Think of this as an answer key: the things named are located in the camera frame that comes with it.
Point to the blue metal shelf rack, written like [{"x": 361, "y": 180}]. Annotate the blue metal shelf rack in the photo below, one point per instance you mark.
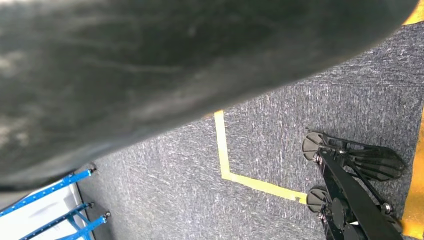
[{"x": 49, "y": 191}]

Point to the black robot foot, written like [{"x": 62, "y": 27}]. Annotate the black robot foot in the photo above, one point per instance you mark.
[{"x": 351, "y": 198}]

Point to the white plastic storage bin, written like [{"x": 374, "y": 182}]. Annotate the white plastic storage bin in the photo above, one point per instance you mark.
[{"x": 33, "y": 215}]

